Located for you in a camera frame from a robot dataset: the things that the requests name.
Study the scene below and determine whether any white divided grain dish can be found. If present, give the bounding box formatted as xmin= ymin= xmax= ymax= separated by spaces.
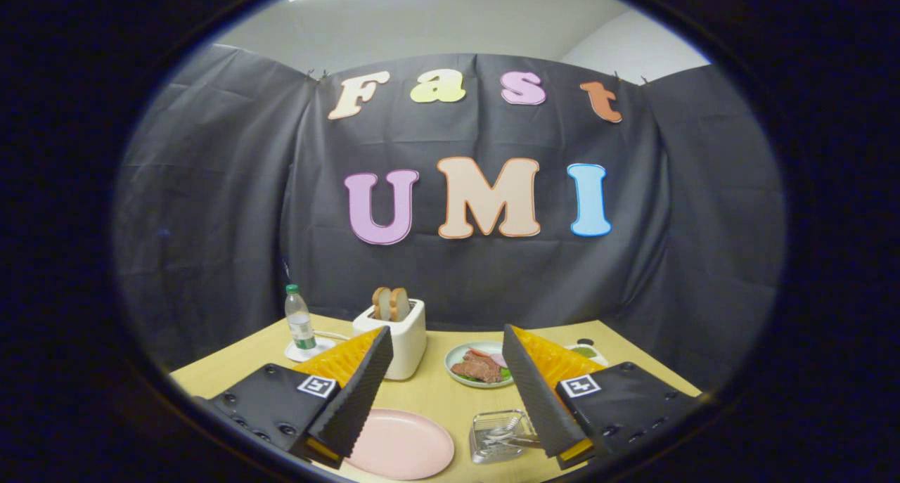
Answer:
xmin=566 ymin=342 xmax=610 ymax=368

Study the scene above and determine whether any white square coaster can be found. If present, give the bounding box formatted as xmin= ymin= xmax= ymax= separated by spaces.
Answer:
xmin=284 ymin=336 xmax=337 ymax=362

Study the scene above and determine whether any pale green oval plate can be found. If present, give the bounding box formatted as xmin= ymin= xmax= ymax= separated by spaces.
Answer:
xmin=444 ymin=341 xmax=514 ymax=389

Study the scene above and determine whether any cream white toaster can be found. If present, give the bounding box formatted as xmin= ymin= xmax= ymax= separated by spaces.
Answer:
xmin=352 ymin=299 xmax=428 ymax=381

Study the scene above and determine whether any black backdrop cloth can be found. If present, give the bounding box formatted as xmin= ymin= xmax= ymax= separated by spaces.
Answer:
xmin=112 ymin=44 xmax=785 ymax=392

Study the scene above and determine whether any brown steak piece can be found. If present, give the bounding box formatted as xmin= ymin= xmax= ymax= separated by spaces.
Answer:
xmin=451 ymin=352 xmax=504 ymax=384

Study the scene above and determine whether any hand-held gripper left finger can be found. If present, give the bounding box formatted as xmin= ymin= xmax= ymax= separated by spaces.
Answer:
xmin=193 ymin=326 xmax=394 ymax=470

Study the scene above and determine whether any pink round plate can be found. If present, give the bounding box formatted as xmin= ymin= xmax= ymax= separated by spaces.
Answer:
xmin=345 ymin=408 xmax=456 ymax=481

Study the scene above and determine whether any clear square glass dish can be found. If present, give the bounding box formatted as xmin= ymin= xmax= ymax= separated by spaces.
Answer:
xmin=469 ymin=410 xmax=542 ymax=465

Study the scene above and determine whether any clear plastic water bottle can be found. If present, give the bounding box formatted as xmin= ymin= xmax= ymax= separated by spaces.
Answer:
xmin=284 ymin=284 xmax=317 ymax=350

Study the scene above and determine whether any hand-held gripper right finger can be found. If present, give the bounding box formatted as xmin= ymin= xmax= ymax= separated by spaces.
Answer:
xmin=502 ymin=323 xmax=702 ymax=470

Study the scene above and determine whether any metal fork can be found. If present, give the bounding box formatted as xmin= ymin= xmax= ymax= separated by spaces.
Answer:
xmin=485 ymin=416 xmax=527 ymax=438

